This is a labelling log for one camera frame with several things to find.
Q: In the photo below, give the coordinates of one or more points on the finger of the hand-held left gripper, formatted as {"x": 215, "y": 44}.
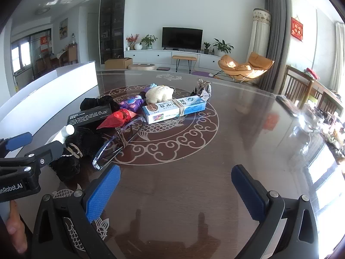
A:
{"x": 48, "y": 153}
{"x": 18, "y": 141}

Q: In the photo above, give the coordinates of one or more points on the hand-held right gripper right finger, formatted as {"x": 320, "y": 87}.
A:
{"x": 248, "y": 194}

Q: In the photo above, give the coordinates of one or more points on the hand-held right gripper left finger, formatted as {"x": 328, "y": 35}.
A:
{"x": 102, "y": 191}

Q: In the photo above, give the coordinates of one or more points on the white plastic bottle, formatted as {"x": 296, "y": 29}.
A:
{"x": 67, "y": 131}

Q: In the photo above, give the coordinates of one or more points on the black fluffy cloth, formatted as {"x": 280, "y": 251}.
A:
{"x": 83, "y": 140}

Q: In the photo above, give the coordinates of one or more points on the clear plastic glasses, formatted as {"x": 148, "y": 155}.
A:
{"x": 107, "y": 147}

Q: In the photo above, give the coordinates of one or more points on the black box with white print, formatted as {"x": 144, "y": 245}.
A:
{"x": 89, "y": 114}

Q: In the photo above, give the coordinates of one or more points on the white storage box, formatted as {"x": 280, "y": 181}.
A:
{"x": 54, "y": 91}

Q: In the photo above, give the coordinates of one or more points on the black velvet scrunchie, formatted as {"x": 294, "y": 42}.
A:
{"x": 93, "y": 102}

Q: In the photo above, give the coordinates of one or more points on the red snack packet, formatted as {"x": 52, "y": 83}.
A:
{"x": 116, "y": 118}

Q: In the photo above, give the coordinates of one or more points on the purple plastic toy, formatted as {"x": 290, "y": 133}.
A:
{"x": 132, "y": 104}

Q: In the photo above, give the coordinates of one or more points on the blue and white carton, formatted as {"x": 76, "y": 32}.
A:
{"x": 172, "y": 110}

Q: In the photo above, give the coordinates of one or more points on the cream plush toy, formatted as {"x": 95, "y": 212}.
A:
{"x": 160, "y": 94}

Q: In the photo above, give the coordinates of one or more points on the person's left hand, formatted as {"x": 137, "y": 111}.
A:
{"x": 16, "y": 229}

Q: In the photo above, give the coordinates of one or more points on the clear glass vase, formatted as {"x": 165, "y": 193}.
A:
{"x": 310, "y": 120}

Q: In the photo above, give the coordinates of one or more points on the dark remote control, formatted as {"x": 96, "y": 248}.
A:
{"x": 285, "y": 104}

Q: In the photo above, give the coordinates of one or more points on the red door poster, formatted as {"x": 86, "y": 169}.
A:
{"x": 45, "y": 43}

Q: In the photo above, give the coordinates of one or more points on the silver glitter hair clip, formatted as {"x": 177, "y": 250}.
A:
{"x": 204, "y": 93}

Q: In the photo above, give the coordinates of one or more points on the cardboard box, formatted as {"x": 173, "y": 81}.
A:
{"x": 117, "y": 63}

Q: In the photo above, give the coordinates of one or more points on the wooden slatted chair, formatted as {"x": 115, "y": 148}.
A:
{"x": 292, "y": 83}
{"x": 327, "y": 104}

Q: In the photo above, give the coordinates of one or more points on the orange lounge chair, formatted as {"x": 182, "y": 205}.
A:
{"x": 242, "y": 68}

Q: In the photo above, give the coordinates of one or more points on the round wooden platform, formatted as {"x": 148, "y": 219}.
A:
{"x": 141, "y": 66}

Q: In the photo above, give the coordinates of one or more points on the purple floor mat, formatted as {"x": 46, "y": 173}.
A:
{"x": 201, "y": 74}

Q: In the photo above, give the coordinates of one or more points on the round ceiling lamp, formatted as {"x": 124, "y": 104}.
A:
{"x": 43, "y": 10}

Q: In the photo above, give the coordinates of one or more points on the white round vase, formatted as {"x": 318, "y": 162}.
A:
{"x": 137, "y": 46}

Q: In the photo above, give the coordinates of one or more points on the white television cabinet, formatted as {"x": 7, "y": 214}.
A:
{"x": 151, "y": 56}

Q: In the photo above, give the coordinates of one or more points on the red flower arrangement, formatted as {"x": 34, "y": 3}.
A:
{"x": 132, "y": 40}

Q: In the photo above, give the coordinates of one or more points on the dark display cabinet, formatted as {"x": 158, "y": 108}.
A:
{"x": 111, "y": 27}

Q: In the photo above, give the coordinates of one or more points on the large leafy potted plant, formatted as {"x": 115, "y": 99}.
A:
{"x": 223, "y": 47}

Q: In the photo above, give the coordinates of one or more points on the tan padded bench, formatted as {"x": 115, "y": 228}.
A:
{"x": 184, "y": 57}

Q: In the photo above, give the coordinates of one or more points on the green potted plant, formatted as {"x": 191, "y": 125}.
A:
{"x": 148, "y": 40}

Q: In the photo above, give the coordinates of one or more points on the small potted plant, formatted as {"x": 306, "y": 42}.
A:
{"x": 206, "y": 48}

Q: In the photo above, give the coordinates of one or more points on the covered standing air conditioner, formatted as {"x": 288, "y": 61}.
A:
{"x": 260, "y": 32}

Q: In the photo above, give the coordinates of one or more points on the grey curtain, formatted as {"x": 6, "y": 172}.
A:
{"x": 277, "y": 32}

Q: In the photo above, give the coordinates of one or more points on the white curtain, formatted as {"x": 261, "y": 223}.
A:
{"x": 338, "y": 56}

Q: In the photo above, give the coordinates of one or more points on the black television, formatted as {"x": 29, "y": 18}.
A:
{"x": 182, "y": 37}

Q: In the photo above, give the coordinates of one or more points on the framed wall painting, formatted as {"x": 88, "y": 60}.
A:
{"x": 63, "y": 27}

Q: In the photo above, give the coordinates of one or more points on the red wall hanging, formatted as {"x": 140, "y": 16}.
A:
{"x": 296, "y": 29}

